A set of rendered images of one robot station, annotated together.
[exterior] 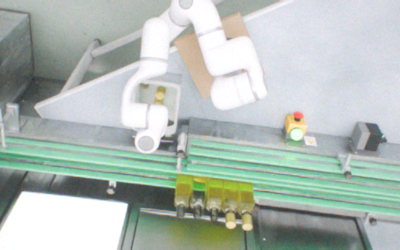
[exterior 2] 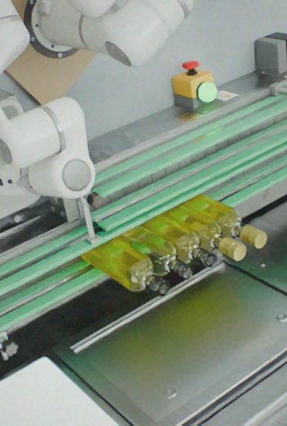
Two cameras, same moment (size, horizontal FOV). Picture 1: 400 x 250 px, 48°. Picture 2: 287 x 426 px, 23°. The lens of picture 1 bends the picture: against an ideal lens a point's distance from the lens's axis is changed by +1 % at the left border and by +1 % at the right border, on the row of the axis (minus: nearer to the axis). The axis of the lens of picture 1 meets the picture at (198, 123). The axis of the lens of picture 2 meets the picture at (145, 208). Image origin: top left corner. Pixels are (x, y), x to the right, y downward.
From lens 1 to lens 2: 0.68 m
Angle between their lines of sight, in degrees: 26
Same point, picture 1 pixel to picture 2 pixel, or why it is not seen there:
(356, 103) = (242, 12)
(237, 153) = (160, 157)
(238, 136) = (138, 139)
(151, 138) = (80, 159)
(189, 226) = (166, 316)
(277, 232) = (266, 249)
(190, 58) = not seen: hidden behind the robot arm
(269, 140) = (180, 121)
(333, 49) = not seen: outside the picture
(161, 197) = (75, 321)
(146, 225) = (109, 359)
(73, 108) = not seen: outside the picture
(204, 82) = (42, 81)
